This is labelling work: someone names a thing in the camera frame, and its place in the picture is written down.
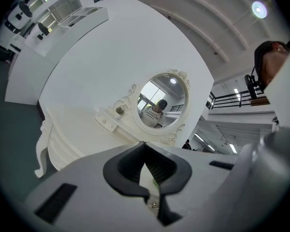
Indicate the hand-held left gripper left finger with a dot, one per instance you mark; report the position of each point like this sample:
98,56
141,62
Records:
87,190

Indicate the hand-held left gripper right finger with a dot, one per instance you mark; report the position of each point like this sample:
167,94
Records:
203,175

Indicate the white dressing table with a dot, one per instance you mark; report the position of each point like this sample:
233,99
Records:
79,134

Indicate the black balcony railing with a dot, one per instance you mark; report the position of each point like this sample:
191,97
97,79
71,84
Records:
229,99

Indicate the oval ornate white mirror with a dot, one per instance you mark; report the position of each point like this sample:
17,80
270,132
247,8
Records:
162,100

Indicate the small dried flower ornament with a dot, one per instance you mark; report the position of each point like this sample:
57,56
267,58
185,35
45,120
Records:
120,110

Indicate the white shelving partition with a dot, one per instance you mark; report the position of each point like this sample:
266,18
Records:
26,81

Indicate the person's face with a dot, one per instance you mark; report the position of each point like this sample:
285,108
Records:
271,66

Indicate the white black wheeled robot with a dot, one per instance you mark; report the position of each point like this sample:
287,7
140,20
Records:
18,16
43,30

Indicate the round ceiling lamp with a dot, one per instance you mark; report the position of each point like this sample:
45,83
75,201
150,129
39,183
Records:
259,9

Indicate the black head-mounted camera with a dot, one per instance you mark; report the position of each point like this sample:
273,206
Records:
250,83

